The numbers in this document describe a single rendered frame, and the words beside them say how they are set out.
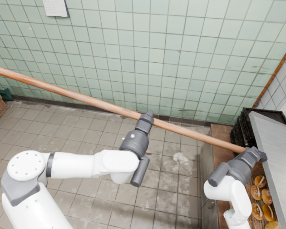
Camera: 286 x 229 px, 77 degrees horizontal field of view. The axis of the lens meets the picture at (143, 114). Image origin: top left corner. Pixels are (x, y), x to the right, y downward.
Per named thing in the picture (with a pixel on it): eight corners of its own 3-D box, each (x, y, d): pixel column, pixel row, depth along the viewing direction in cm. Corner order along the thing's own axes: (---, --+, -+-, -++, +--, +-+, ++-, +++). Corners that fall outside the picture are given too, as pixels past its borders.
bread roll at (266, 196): (269, 206, 119) (277, 206, 115) (262, 203, 118) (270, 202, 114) (265, 191, 126) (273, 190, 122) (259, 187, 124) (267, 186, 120)
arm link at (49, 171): (90, 164, 61) (24, 161, 55) (93, 147, 54) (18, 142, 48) (86, 197, 54) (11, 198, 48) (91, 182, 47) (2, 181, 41)
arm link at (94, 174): (130, 162, 63) (91, 160, 59) (138, 151, 56) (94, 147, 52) (131, 181, 59) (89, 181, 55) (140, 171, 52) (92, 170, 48)
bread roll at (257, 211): (264, 221, 113) (268, 218, 109) (253, 220, 114) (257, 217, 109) (258, 203, 120) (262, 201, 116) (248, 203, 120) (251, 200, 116)
